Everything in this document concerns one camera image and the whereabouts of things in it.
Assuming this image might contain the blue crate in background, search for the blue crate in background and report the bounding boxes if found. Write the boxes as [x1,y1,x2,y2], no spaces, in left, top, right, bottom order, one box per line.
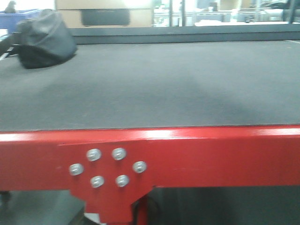
[0,9,41,34]

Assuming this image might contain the black fabric bag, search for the black fabric bag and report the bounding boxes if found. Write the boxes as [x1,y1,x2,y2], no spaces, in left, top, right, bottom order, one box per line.
[15,9,77,69]

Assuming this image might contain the cardboard box with black panel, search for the cardboard box with black panel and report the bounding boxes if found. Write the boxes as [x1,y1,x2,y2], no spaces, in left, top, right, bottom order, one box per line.
[55,0,154,29]

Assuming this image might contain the red conveyor frame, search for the red conveyor frame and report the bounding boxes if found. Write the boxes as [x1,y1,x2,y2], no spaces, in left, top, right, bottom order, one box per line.
[0,125,300,225]

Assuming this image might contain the silver bolt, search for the silver bolt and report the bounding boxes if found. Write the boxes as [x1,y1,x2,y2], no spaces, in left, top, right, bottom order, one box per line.
[115,174,130,188]
[132,161,147,173]
[68,163,84,177]
[86,148,102,162]
[112,148,127,161]
[90,176,105,188]

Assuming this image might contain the black conveyor belt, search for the black conveyor belt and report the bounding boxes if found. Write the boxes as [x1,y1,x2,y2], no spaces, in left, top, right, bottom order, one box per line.
[0,41,300,131]

